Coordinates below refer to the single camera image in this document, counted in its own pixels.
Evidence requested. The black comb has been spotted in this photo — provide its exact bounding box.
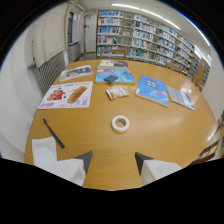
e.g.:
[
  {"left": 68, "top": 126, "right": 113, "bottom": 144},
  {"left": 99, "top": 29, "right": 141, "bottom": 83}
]
[{"left": 42, "top": 117, "right": 66, "bottom": 149}]

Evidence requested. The white folded paper tissue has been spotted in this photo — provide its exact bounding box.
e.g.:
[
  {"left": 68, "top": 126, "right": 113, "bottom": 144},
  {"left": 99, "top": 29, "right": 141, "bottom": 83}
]
[{"left": 31, "top": 136, "right": 58, "bottom": 166}]

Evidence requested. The wooden chair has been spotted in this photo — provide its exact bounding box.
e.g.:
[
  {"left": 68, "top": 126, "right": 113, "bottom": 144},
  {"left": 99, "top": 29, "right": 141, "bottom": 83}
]
[
  {"left": 191, "top": 58, "right": 208, "bottom": 93},
  {"left": 164, "top": 62, "right": 184, "bottom": 75},
  {"left": 188, "top": 138, "right": 222, "bottom": 167},
  {"left": 99, "top": 48, "right": 128, "bottom": 61}
]

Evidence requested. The white tape roll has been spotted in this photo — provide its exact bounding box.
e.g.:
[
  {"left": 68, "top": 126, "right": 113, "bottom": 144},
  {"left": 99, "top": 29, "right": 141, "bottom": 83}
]
[{"left": 111, "top": 115, "right": 131, "bottom": 134}]

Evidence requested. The colourful printed poster sheet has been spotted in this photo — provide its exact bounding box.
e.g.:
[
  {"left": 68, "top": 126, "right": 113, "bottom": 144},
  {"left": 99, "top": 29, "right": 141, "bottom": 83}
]
[{"left": 37, "top": 80, "right": 94, "bottom": 110}]

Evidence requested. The grey blue thin book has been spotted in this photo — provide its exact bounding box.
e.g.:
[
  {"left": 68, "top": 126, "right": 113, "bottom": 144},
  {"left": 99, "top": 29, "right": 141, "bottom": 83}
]
[{"left": 165, "top": 84, "right": 196, "bottom": 111}]

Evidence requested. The tan wooden brush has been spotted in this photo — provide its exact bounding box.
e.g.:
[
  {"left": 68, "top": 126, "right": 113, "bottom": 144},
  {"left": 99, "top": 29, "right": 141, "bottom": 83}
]
[{"left": 67, "top": 85, "right": 88, "bottom": 105}]

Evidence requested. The thick blue book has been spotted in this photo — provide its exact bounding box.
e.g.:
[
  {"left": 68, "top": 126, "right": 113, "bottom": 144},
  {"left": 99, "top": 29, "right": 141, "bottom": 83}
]
[{"left": 134, "top": 74, "right": 170, "bottom": 108}]

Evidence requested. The snack packet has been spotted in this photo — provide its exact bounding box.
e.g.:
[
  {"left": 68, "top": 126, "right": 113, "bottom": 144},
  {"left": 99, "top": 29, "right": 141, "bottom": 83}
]
[{"left": 105, "top": 86, "right": 130, "bottom": 100}]

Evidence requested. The white grey magazine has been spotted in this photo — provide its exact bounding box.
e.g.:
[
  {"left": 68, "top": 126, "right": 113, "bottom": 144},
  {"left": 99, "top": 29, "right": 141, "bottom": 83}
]
[{"left": 59, "top": 64, "right": 94, "bottom": 83}]

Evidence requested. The light blue picture book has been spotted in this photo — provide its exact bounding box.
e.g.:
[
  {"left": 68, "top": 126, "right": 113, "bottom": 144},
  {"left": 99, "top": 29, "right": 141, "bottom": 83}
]
[{"left": 94, "top": 69, "right": 137, "bottom": 85}]

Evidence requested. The grey radiator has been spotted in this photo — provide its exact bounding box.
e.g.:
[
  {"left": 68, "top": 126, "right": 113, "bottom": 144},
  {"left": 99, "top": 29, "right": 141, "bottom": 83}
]
[{"left": 33, "top": 50, "right": 68, "bottom": 97}]

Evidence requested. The dark blue small case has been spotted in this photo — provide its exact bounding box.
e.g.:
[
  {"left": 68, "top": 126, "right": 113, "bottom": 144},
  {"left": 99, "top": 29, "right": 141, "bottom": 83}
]
[{"left": 103, "top": 74, "right": 120, "bottom": 84}]

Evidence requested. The dark green hardcover book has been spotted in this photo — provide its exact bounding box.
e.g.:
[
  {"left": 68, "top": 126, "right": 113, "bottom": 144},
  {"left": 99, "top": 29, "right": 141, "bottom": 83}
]
[{"left": 96, "top": 59, "right": 129, "bottom": 71}]

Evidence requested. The library bookshelf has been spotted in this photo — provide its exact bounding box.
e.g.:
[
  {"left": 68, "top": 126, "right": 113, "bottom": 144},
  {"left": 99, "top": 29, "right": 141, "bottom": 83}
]
[{"left": 95, "top": 9, "right": 196, "bottom": 71}]

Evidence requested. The white curtain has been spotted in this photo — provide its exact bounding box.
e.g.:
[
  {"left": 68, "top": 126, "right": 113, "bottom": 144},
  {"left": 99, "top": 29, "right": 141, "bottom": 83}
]
[{"left": 32, "top": 2, "right": 86, "bottom": 69}]

